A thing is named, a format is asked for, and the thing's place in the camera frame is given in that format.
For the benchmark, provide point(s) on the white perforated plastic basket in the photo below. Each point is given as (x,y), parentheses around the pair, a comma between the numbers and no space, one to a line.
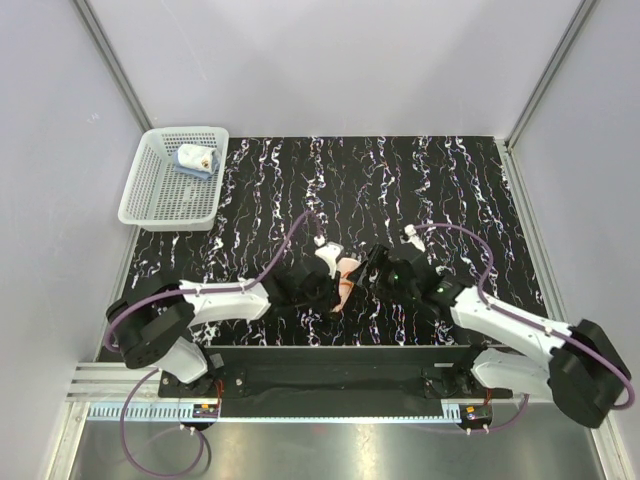
(158,198)

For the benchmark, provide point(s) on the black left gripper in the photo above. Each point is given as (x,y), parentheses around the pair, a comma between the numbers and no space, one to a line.
(331,298)

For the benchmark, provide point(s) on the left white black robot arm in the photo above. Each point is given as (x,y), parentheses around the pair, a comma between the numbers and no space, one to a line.
(148,326)

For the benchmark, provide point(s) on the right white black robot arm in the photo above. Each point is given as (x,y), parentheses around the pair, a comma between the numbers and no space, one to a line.
(575,367)

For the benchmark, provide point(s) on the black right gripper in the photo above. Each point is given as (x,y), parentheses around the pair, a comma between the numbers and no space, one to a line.
(378,259)

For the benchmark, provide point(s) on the orange white towel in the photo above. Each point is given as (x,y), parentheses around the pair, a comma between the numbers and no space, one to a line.
(345,267)

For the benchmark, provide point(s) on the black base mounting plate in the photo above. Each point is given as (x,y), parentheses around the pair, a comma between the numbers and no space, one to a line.
(327,367)

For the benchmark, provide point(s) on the blue white bear towel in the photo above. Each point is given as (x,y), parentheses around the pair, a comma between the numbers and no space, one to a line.
(196,160)

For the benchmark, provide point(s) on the aluminium rail frame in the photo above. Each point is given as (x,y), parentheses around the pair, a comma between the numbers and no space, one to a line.
(112,393)

